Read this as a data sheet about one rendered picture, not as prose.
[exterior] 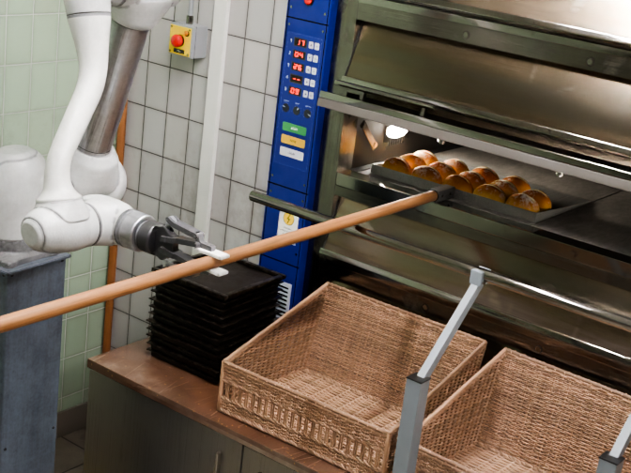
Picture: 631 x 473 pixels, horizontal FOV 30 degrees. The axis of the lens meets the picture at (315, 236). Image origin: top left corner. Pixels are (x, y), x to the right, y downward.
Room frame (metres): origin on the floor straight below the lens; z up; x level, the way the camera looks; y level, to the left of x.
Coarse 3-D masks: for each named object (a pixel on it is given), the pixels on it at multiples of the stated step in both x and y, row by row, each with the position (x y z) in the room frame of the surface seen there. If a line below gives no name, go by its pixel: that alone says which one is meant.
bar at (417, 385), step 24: (312, 216) 2.94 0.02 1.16; (384, 240) 2.81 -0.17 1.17; (456, 264) 2.69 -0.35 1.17; (480, 288) 2.65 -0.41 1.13; (504, 288) 2.61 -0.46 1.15; (528, 288) 2.57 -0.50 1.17; (456, 312) 2.60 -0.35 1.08; (576, 312) 2.50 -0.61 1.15; (600, 312) 2.47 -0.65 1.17; (432, 360) 2.51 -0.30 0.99; (408, 384) 2.47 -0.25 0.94; (408, 408) 2.47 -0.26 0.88; (408, 432) 2.46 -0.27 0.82; (624, 432) 2.25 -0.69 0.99; (408, 456) 2.46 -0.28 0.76; (600, 456) 2.20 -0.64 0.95
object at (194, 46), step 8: (176, 24) 3.66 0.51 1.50; (184, 24) 3.65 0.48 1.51; (192, 24) 3.67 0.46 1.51; (200, 24) 3.69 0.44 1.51; (176, 32) 3.66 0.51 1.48; (192, 32) 3.62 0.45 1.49; (200, 32) 3.65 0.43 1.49; (184, 40) 3.63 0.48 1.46; (192, 40) 3.62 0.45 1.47; (200, 40) 3.65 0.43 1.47; (176, 48) 3.65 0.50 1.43; (184, 48) 3.63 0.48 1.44; (192, 48) 3.62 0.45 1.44; (200, 48) 3.65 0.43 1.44; (184, 56) 3.64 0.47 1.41; (192, 56) 3.63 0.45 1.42; (200, 56) 3.66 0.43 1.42
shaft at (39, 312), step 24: (432, 192) 3.15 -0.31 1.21; (360, 216) 2.85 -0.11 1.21; (264, 240) 2.56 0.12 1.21; (288, 240) 2.61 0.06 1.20; (192, 264) 2.35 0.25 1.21; (216, 264) 2.40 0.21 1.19; (96, 288) 2.14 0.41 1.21; (120, 288) 2.17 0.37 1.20; (144, 288) 2.23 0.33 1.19; (24, 312) 1.99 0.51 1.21; (48, 312) 2.02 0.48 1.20
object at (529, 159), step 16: (352, 112) 3.17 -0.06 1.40; (368, 112) 3.14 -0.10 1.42; (400, 128) 3.07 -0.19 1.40; (416, 128) 3.05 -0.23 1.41; (432, 128) 3.02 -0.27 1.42; (464, 144) 2.96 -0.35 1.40; (480, 144) 2.94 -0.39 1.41; (528, 160) 2.85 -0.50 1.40; (544, 160) 2.83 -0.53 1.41; (576, 176) 2.78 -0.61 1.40; (592, 176) 2.75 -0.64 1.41; (608, 176) 2.73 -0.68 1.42
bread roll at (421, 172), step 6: (420, 168) 3.33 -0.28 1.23; (426, 168) 3.32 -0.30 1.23; (432, 168) 3.32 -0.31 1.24; (414, 174) 3.33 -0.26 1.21; (420, 174) 3.32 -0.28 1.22; (426, 174) 3.31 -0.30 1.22; (432, 174) 3.31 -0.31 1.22; (438, 174) 3.31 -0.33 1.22; (432, 180) 3.30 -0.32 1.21; (438, 180) 3.30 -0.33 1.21
